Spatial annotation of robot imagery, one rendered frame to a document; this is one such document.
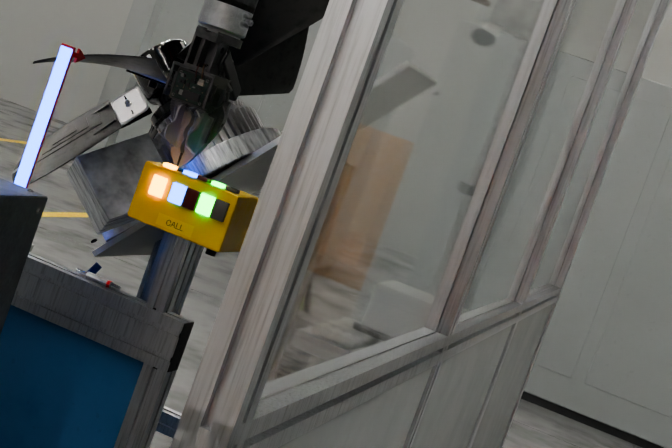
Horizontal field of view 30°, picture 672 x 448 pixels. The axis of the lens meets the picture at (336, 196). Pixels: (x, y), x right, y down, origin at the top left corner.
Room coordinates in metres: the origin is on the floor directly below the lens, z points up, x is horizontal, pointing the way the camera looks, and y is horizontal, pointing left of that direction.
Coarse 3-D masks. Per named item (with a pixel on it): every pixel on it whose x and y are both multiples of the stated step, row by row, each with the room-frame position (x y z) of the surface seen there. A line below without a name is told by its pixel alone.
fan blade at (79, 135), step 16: (96, 112) 2.42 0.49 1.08; (112, 112) 2.39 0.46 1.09; (64, 128) 2.44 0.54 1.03; (80, 128) 2.40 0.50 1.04; (96, 128) 2.38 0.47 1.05; (112, 128) 2.36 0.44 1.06; (48, 144) 2.41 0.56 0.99; (64, 144) 2.38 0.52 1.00; (80, 144) 2.35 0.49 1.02; (48, 160) 2.35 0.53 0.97; (64, 160) 2.33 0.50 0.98; (32, 176) 2.32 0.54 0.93
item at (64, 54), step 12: (60, 48) 1.99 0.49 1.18; (60, 60) 1.99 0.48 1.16; (60, 72) 1.98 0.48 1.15; (48, 84) 1.99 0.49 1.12; (60, 84) 1.98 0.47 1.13; (48, 96) 1.99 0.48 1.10; (48, 108) 1.98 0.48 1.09; (36, 120) 1.99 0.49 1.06; (48, 120) 1.99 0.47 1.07; (36, 132) 1.99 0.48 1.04; (36, 144) 1.98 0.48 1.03; (24, 156) 1.99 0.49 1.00; (24, 168) 1.99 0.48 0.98; (24, 180) 1.98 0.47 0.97
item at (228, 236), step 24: (144, 168) 1.87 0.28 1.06; (168, 168) 1.87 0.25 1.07; (144, 192) 1.87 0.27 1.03; (168, 192) 1.86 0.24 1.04; (216, 192) 1.84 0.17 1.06; (240, 192) 1.90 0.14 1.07; (144, 216) 1.87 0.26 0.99; (168, 216) 1.86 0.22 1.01; (192, 216) 1.85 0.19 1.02; (240, 216) 1.87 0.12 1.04; (192, 240) 1.85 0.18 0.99; (216, 240) 1.84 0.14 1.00; (240, 240) 1.91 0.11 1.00
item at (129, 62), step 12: (48, 60) 2.12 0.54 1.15; (72, 60) 2.15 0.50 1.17; (84, 60) 2.14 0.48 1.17; (96, 60) 2.13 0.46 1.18; (108, 60) 2.12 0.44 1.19; (120, 60) 2.10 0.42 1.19; (132, 60) 2.09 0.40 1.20; (144, 60) 2.08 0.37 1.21; (144, 72) 2.21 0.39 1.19; (156, 72) 2.16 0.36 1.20
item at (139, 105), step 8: (136, 88) 2.43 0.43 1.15; (120, 96) 2.43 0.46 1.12; (128, 96) 2.42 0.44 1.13; (136, 96) 2.41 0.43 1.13; (112, 104) 2.42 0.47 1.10; (120, 104) 2.41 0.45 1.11; (136, 104) 2.39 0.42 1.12; (144, 104) 2.38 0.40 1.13; (120, 112) 2.39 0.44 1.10; (128, 112) 2.38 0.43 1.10; (136, 112) 2.37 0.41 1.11; (120, 120) 2.38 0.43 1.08; (128, 120) 2.37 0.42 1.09
